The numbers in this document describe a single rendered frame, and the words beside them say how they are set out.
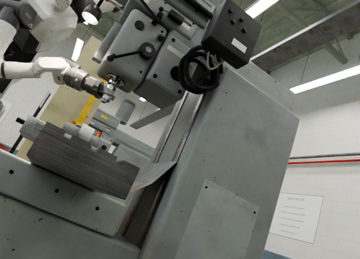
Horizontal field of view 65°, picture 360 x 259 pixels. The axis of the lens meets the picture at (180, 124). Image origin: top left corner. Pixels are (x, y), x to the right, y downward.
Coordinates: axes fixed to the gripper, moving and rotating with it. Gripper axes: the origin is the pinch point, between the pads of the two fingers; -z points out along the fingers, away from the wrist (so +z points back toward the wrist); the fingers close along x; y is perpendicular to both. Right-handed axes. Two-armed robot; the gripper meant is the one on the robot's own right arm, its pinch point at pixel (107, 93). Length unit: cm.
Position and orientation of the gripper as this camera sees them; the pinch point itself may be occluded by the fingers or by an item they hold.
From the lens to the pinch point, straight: 129.9
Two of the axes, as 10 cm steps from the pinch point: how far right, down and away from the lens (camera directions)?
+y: -3.9, 8.6, -3.4
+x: -1.7, 2.9, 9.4
